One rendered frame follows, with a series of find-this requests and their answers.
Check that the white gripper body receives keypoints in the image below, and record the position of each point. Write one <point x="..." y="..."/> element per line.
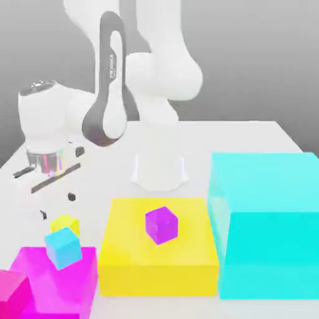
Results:
<point x="56" y="185"/>

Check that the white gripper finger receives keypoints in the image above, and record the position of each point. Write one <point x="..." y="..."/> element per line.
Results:
<point x="71" y="197"/>
<point x="43" y="214"/>

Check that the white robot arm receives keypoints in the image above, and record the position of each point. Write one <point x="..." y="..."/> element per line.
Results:
<point x="169" y="62"/>

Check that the small yellow cube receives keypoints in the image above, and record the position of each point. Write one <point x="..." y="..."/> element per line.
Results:
<point x="65" y="221"/>

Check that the small cyan cube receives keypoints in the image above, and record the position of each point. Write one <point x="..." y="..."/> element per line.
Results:
<point x="63" y="249"/>

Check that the small pink cube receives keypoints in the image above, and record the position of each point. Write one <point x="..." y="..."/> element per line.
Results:
<point x="12" y="294"/>

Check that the small purple cube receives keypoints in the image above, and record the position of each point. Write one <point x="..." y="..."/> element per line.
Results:
<point x="162" y="225"/>

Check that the large magenta box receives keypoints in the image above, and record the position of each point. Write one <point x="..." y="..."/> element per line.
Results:
<point x="62" y="289"/>

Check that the large yellow box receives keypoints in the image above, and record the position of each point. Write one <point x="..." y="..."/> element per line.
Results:
<point x="159" y="269"/>

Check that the large cyan box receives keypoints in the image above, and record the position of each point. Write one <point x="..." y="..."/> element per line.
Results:
<point x="271" y="224"/>

